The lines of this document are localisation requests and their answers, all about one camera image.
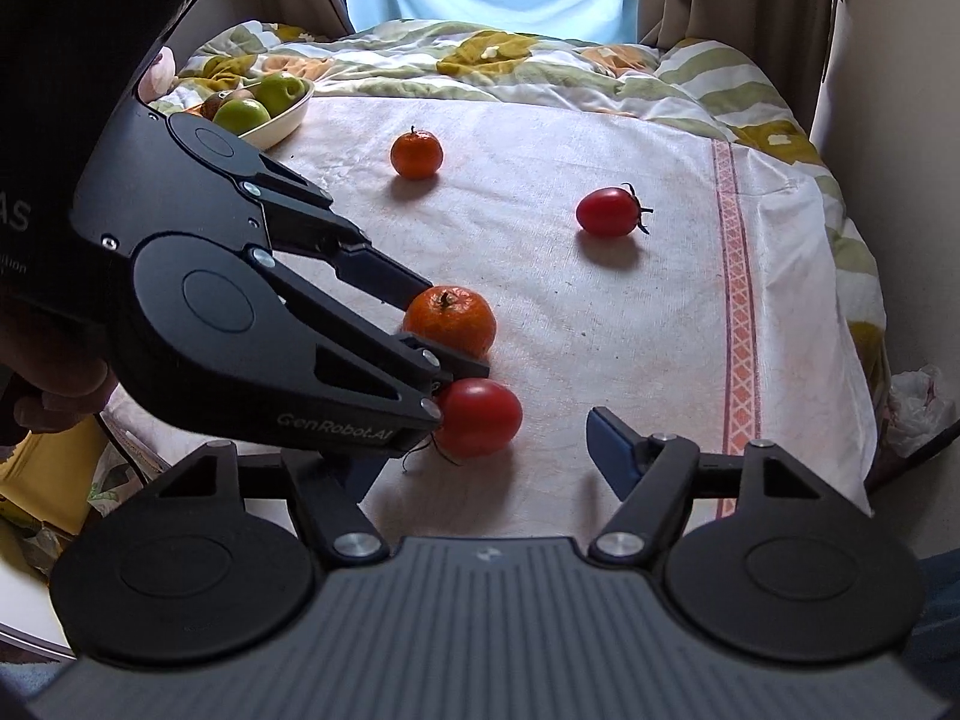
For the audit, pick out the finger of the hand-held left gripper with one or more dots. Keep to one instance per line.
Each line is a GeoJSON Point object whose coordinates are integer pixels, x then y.
{"type": "Point", "coordinates": [382, 274]}
{"type": "Point", "coordinates": [352, 420]}

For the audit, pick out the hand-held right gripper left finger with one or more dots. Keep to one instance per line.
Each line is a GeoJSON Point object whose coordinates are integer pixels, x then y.
{"type": "Point", "coordinates": [358, 478]}

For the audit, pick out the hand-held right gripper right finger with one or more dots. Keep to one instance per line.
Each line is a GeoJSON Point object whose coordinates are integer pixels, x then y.
{"type": "Point", "coordinates": [611, 454]}

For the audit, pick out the small mandarin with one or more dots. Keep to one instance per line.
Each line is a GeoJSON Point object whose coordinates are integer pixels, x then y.
{"type": "Point", "coordinates": [416, 154]}
{"type": "Point", "coordinates": [454, 319]}

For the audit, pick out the red cherry tomato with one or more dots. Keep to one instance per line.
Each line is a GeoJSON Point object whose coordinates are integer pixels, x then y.
{"type": "Point", "coordinates": [484, 418]}
{"type": "Point", "coordinates": [606, 211]}

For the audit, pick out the brown kiwi with sticker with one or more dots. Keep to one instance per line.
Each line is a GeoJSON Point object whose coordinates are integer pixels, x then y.
{"type": "Point", "coordinates": [223, 97]}

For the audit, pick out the green apple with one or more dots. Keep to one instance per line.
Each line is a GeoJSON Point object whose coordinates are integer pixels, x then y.
{"type": "Point", "coordinates": [241, 117]}
{"type": "Point", "coordinates": [283, 90]}

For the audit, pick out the cream bowl with brown rim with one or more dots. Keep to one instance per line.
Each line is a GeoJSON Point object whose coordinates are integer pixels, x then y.
{"type": "Point", "coordinates": [285, 126]}

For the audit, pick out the person's left hand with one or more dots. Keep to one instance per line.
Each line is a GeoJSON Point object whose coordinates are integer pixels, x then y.
{"type": "Point", "coordinates": [60, 375]}

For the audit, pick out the pink plush toy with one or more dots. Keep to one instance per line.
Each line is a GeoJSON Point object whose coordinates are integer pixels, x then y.
{"type": "Point", "coordinates": [161, 73]}

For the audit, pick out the white cloth with pink pattern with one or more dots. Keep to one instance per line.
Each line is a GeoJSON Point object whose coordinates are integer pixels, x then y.
{"type": "Point", "coordinates": [570, 315]}

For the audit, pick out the green striped flowered quilt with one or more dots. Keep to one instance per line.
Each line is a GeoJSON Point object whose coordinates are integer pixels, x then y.
{"type": "Point", "coordinates": [525, 60]}

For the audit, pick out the yellow bag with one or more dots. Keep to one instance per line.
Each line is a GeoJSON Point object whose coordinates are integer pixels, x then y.
{"type": "Point", "coordinates": [52, 476]}

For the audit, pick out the white plastic bag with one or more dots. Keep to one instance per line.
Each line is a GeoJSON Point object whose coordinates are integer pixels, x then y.
{"type": "Point", "coordinates": [926, 409]}

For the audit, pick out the person's dark blue clothing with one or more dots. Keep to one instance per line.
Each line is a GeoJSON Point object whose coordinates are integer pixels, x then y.
{"type": "Point", "coordinates": [941, 585]}

